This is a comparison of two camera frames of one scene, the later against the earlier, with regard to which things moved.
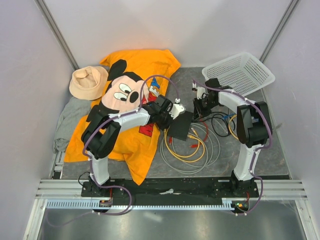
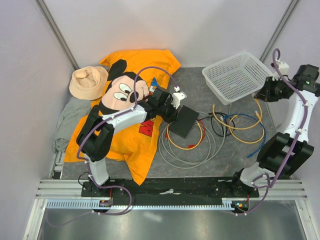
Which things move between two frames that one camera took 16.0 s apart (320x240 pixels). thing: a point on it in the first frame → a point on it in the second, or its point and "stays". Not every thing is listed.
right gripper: x=198 y=110 → x=265 y=93
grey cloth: x=74 y=109 stays
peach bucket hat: x=89 y=83 stays
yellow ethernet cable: x=200 y=154 → x=186 y=149
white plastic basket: x=243 y=73 stays
